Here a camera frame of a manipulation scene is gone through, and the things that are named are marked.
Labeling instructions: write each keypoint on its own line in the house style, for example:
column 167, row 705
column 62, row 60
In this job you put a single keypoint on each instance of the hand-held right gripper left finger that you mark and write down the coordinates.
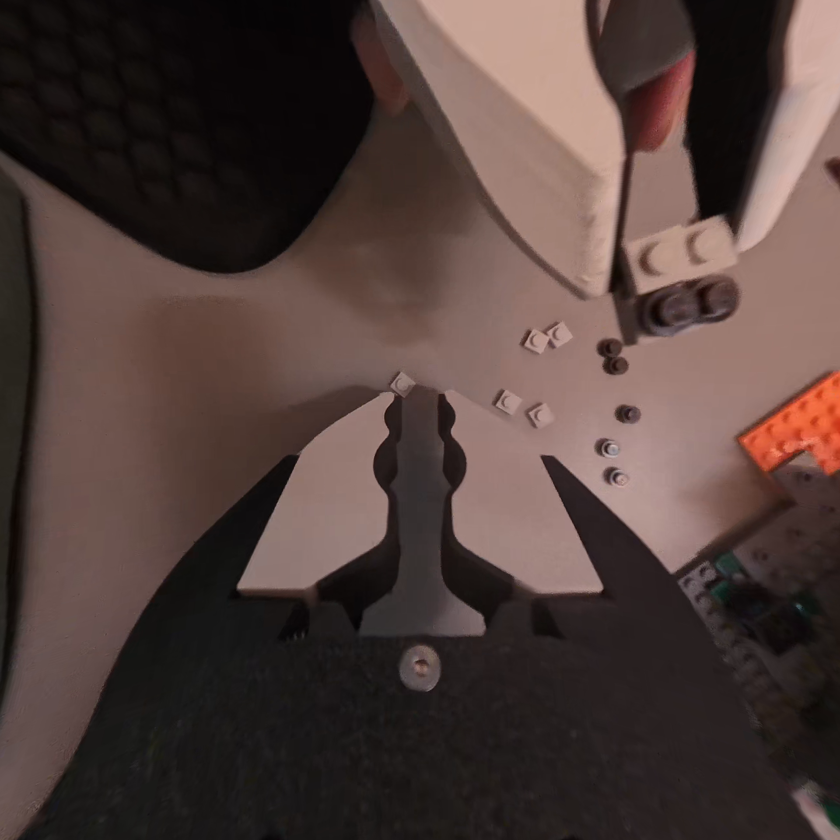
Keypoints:
column 315, row 518

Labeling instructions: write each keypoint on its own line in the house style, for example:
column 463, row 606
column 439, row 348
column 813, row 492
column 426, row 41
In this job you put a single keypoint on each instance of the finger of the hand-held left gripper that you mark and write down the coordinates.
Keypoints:
column 525, row 118
column 807, row 98

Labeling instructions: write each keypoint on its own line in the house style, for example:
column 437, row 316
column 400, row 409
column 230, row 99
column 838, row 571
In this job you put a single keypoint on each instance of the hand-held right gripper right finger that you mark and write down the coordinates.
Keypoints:
column 525, row 518

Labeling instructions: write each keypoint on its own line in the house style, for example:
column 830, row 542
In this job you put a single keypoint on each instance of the cluster of black round plates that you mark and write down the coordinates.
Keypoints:
column 628, row 413

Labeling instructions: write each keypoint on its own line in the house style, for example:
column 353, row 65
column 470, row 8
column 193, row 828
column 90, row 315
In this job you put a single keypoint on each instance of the cluster of grey square plates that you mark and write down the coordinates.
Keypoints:
column 535, row 340

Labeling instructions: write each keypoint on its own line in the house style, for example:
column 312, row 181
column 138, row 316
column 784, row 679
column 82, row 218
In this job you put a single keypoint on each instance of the grey four-stud base plate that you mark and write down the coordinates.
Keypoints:
column 676, row 256

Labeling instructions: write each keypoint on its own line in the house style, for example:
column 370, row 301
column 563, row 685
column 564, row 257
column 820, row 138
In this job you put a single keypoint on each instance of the black one-stud round plate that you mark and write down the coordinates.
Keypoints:
column 689, row 307

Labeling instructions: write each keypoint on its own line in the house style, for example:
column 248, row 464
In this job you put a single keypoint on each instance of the grey desk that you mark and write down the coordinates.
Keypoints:
column 197, row 407

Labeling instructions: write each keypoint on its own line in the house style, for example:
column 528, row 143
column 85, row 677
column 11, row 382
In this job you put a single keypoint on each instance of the person's left hand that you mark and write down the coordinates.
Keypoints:
column 659, row 111

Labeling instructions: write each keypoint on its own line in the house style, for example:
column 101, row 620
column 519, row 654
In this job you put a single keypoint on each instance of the grey green brick castle model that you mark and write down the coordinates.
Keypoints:
column 787, row 426

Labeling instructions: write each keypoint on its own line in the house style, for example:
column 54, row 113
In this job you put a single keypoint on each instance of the black textured armrest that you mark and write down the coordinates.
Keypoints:
column 164, row 118

